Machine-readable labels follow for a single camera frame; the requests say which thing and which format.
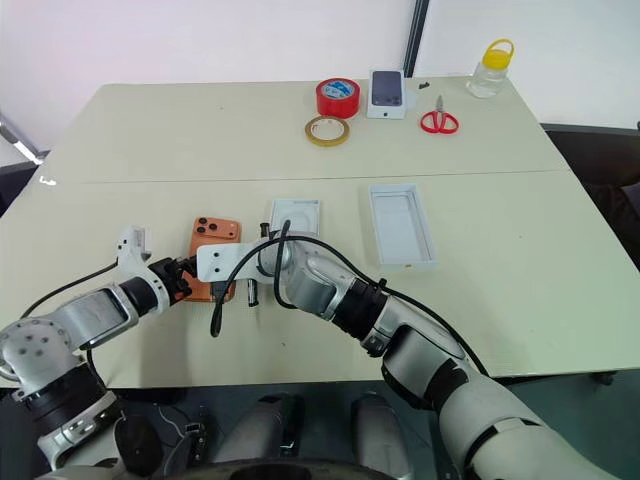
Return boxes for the yellow tape roll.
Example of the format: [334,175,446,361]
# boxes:
[304,115,351,148]

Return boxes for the white box base round imprint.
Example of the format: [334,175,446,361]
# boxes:
[268,197,322,240]

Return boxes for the orange phone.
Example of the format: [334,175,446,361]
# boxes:
[181,215,244,305]

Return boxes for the small black device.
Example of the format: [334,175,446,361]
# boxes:
[183,404,211,467]

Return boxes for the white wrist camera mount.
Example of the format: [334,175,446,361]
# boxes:
[114,225,174,315]
[195,241,264,285]

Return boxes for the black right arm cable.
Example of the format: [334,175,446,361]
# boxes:
[208,218,491,379]

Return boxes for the white open box lid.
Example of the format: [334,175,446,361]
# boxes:
[367,182,441,273]

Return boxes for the white box with phone print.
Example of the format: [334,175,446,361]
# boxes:
[366,69,418,121]

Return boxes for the grey rounded shape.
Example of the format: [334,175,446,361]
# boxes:
[212,393,307,469]

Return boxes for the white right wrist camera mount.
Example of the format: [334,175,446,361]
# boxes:
[195,241,264,285]

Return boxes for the clear jar yellow lid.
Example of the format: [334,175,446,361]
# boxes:
[465,38,516,100]

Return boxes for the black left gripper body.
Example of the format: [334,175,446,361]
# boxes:
[147,256,188,307]

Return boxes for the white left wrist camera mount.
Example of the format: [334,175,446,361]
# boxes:
[114,225,174,315]

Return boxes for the red handled scissors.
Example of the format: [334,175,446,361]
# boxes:
[419,94,461,136]

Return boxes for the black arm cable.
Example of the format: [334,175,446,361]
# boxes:
[208,218,491,379]
[18,262,121,391]

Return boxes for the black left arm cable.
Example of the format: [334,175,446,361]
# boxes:
[18,262,121,391]

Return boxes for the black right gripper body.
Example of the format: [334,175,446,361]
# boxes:
[247,221,273,308]

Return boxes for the dark vertical frame post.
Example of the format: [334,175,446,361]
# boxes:
[401,0,432,79]

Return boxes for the silver metal bar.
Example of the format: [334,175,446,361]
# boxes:
[0,111,48,167]

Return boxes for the red tape roll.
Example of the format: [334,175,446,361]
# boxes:
[315,77,362,121]

